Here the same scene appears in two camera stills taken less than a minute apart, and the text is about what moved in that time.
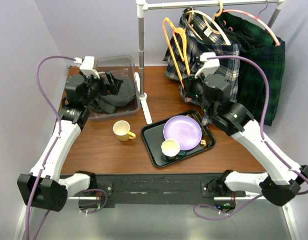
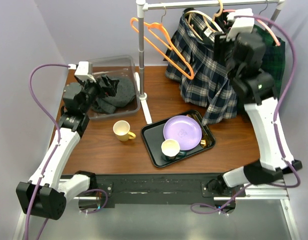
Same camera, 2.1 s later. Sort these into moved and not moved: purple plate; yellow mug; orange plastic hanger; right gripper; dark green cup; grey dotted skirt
Moved: orange plastic hanger; right gripper
Not moved: purple plate; yellow mug; grey dotted skirt; dark green cup
